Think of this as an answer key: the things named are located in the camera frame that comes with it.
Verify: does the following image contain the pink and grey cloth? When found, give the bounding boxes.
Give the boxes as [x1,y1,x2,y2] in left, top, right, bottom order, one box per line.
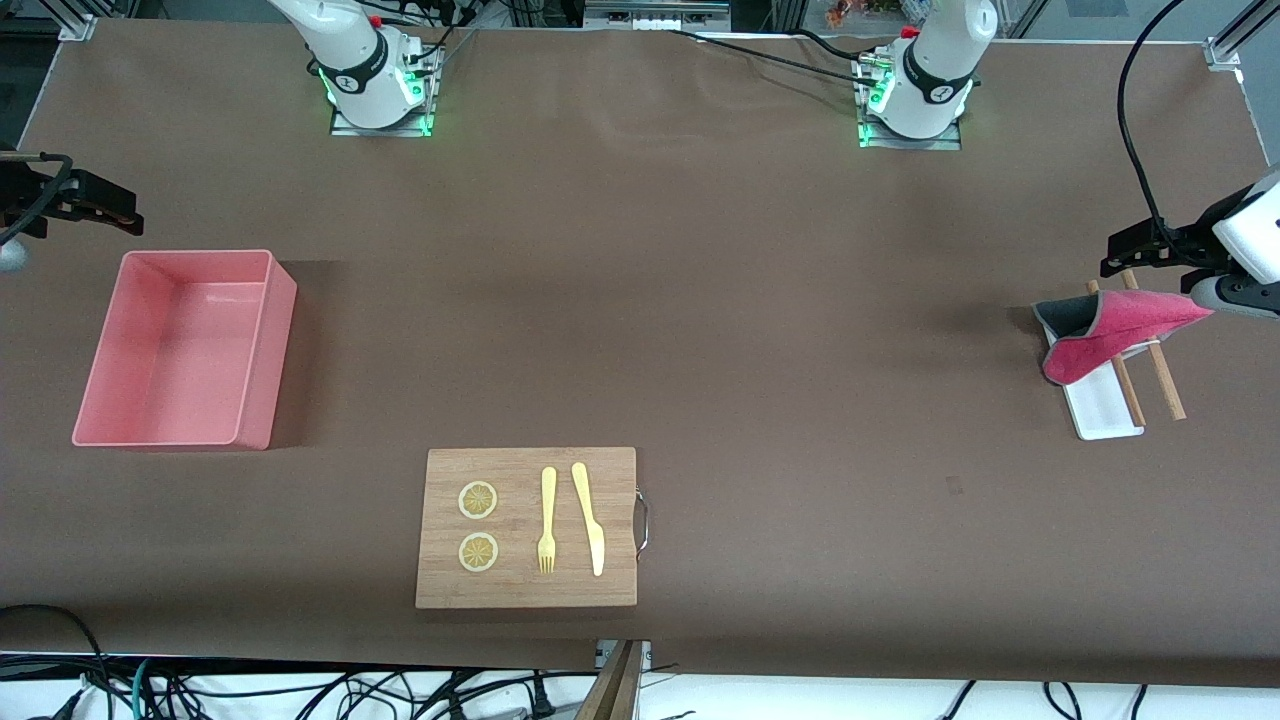
[1033,289,1216,387]

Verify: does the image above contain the wooden stick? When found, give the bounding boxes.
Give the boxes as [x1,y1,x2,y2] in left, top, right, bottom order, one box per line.
[1087,280,1147,428]
[1120,268,1187,421]

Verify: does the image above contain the pink plastic bin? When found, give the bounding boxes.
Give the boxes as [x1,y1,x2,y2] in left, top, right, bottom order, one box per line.
[72,250,298,451]

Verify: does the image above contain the white rectangular tray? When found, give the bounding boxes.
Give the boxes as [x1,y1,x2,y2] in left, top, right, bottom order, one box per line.
[1060,340,1145,441]

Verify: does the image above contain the yellow fork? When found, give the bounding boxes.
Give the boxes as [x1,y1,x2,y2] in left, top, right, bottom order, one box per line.
[537,466,558,575]

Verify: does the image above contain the grey power strip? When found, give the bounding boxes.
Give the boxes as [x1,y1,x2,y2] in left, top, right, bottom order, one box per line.
[583,0,733,31]

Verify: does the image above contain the wooden cutting board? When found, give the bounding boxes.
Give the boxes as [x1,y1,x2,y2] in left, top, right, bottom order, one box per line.
[415,447,638,609]

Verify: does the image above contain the yellow knife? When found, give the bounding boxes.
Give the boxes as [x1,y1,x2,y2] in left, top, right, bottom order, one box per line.
[571,461,606,578]

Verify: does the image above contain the wooden beam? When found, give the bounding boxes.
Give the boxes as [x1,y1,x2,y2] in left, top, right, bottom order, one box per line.
[575,640,646,720]

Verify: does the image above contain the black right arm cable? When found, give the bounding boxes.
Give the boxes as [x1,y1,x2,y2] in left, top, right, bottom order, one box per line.
[0,150,76,246]

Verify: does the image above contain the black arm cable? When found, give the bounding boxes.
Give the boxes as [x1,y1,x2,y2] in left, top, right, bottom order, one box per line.
[0,150,76,246]
[1118,0,1201,256]

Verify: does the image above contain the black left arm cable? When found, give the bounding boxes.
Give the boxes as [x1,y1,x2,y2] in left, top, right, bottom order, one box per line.
[1118,0,1201,256]

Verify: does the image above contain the aluminium frame profile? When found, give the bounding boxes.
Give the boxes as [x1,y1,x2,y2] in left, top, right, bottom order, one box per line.
[55,0,101,41]
[1205,0,1280,71]

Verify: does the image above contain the thick black cable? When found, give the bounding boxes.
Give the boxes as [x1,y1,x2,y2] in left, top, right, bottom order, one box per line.
[0,605,111,720]

